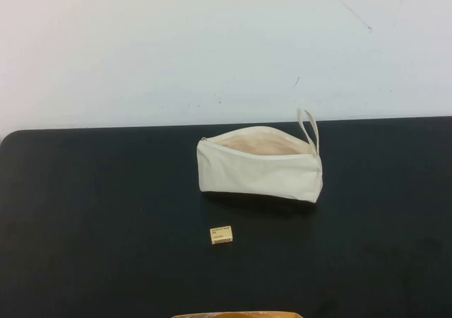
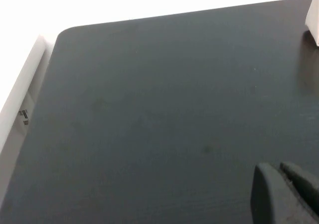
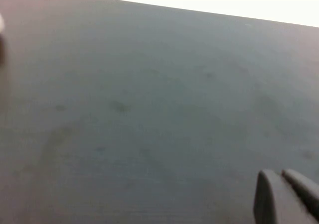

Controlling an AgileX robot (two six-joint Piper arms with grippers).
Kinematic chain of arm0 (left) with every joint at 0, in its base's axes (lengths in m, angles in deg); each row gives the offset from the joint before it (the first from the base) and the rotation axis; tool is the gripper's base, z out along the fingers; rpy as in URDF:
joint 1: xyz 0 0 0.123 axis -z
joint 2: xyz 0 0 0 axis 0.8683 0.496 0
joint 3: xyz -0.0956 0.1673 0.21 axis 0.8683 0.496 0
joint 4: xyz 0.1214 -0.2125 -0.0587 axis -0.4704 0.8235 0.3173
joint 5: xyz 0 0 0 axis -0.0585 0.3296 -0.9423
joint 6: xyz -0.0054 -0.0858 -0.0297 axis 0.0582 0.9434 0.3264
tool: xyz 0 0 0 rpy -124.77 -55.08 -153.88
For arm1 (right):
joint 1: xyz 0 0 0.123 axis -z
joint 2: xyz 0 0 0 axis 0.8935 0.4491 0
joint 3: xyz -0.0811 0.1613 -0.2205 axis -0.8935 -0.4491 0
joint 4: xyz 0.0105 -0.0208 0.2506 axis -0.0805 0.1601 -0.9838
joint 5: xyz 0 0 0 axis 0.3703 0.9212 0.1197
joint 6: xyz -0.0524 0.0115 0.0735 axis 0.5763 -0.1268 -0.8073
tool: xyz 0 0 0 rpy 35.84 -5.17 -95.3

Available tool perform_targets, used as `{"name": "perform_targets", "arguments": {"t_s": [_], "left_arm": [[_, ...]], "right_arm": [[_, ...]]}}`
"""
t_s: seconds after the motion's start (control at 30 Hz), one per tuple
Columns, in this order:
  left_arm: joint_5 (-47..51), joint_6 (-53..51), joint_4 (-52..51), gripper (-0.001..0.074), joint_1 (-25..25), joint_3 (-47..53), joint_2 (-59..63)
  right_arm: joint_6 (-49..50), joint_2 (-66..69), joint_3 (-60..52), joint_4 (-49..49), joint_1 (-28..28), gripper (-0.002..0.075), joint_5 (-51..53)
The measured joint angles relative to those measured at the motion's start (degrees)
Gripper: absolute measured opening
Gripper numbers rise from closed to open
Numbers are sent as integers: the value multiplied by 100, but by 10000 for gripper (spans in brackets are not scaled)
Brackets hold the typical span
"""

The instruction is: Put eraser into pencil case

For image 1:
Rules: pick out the small yellow labelled eraser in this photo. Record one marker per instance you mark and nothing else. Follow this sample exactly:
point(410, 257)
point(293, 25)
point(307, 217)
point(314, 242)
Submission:
point(221, 235)

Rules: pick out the cream fabric pencil case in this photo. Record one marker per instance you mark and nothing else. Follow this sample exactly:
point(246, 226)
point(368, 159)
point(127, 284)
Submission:
point(261, 176)

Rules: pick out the yellow brown cardboard piece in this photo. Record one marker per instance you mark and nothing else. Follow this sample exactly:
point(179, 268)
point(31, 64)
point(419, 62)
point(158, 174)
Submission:
point(236, 314)

